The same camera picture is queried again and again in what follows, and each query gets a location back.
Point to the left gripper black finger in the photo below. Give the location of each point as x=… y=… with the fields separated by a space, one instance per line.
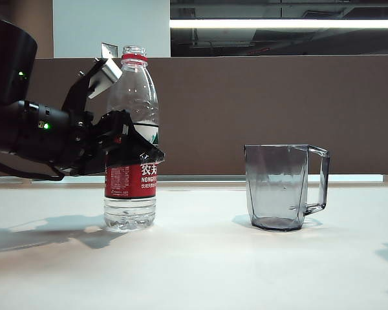
x=126 y=145

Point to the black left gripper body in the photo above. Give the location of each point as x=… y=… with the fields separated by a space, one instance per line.
x=84 y=145

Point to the clear water bottle red label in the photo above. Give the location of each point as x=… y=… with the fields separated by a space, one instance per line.
x=131 y=181

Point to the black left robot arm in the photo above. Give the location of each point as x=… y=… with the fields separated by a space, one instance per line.
x=19 y=129

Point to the grey transparent faceted plastic mug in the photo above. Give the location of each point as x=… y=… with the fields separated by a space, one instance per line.
x=275 y=181

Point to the beige round column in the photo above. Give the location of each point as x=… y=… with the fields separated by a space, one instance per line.
x=42 y=19

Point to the brown desk partition screen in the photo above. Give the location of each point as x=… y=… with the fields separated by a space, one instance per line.
x=310 y=113

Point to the long white ceiling light strip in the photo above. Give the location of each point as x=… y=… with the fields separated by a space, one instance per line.
x=278 y=24

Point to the black wrist camera mount bracket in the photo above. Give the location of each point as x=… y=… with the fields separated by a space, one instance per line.
x=77 y=90

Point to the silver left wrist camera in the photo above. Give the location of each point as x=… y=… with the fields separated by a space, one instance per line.
x=106 y=76

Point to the silver partition base rail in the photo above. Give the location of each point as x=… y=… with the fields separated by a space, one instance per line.
x=197 y=178

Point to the small silver wall plate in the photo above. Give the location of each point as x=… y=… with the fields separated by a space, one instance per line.
x=108 y=50

